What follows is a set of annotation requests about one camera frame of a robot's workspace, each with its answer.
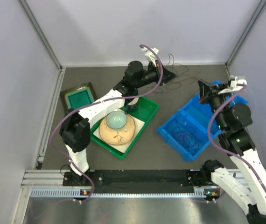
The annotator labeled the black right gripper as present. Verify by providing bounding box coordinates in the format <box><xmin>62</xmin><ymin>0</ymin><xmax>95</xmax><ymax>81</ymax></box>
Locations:
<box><xmin>198</xmin><ymin>79</ymin><xmax>232</xmax><ymax>130</ymax></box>

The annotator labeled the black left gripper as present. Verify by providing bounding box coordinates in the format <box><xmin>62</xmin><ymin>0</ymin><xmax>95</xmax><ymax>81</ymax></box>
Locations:
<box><xmin>134</xmin><ymin>60</ymin><xmax>178</xmax><ymax>89</ymax></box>

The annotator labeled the brown cable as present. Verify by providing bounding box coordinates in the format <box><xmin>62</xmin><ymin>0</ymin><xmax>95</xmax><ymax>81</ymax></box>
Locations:
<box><xmin>153</xmin><ymin>53</ymin><xmax>201</xmax><ymax>94</ymax></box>

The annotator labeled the purple cable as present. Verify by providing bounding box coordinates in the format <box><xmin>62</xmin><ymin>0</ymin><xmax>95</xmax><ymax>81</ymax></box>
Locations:
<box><xmin>171</xmin><ymin>119</ymin><xmax>200</xmax><ymax>150</ymax></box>

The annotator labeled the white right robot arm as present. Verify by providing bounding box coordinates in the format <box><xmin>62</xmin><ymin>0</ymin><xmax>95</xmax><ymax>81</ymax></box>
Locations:
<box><xmin>198</xmin><ymin>77</ymin><xmax>266</xmax><ymax>224</ymax></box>

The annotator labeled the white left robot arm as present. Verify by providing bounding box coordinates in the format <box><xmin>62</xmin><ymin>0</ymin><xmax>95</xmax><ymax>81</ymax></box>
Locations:
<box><xmin>59</xmin><ymin>44</ymin><xmax>175</xmax><ymax>185</ymax></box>

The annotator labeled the green plastic tray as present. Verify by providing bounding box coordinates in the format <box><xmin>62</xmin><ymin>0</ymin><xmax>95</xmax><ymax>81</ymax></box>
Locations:
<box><xmin>91</xmin><ymin>97</ymin><xmax>159</xmax><ymax>159</ymax></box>

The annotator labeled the blue divided plastic bin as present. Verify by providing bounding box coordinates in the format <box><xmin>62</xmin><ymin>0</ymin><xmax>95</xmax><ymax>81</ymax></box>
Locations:
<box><xmin>156</xmin><ymin>86</ymin><xmax>252</xmax><ymax>161</ymax></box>

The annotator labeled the dark green white-lined mug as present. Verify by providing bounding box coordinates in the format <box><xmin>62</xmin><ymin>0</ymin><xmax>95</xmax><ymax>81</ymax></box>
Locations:
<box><xmin>124</xmin><ymin>98</ymin><xmax>139</xmax><ymax>113</ymax></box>

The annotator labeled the white square plate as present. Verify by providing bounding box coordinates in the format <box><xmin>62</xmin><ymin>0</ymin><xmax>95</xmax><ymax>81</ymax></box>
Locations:
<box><xmin>92</xmin><ymin>109</ymin><xmax>145</xmax><ymax>153</ymax></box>

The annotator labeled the light blue ceramic bowl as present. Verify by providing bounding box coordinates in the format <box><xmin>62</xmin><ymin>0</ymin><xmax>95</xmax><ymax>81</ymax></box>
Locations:
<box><xmin>106</xmin><ymin>111</ymin><xmax>127</xmax><ymax>129</ymax></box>

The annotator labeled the beige painted ceramic plate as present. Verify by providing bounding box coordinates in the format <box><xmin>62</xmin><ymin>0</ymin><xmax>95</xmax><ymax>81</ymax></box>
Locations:
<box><xmin>98</xmin><ymin>114</ymin><xmax>136</xmax><ymax>145</ymax></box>

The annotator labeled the teal square ceramic plate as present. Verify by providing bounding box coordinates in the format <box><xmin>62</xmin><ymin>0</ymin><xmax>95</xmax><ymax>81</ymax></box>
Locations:
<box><xmin>60</xmin><ymin>82</ymin><xmax>98</xmax><ymax>112</ymax></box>

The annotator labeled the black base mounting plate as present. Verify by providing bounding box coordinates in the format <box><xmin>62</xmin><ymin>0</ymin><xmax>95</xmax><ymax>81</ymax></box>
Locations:
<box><xmin>62</xmin><ymin>168</ymin><xmax>229</xmax><ymax>194</ymax></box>

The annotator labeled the purple left arm hose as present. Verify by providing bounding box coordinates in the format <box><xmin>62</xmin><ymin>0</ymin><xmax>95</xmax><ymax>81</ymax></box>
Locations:
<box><xmin>49</xmin><ymin>44</ymin><xmax>164</xmax><ymax>204</ymax></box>

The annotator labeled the aluminium frame rail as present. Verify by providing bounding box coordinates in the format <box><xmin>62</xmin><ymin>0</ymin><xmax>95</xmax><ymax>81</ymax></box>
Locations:
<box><xmin>11</xmin><ymin>169</ymin><xmax>266</xmax><ymax>224</ymax></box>

